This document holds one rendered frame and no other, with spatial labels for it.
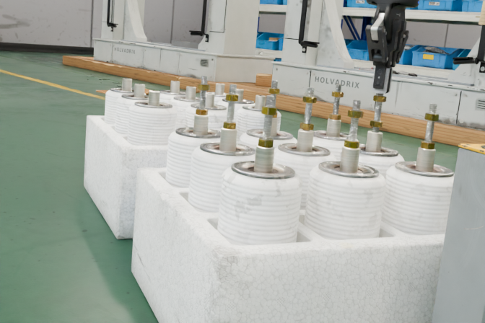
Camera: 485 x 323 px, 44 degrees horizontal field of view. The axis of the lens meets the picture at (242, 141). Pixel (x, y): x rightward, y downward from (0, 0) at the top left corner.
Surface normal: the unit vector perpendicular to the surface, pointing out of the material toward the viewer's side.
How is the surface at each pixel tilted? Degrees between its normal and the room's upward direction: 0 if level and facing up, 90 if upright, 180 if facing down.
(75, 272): 0
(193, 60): 90
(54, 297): 0
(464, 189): 90
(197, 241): 90
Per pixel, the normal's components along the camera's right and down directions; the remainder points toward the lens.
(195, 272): -0.92, -0.01
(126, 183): 0.40, 0.20
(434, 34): -0.73, 0.06
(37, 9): 0.68, 0.19
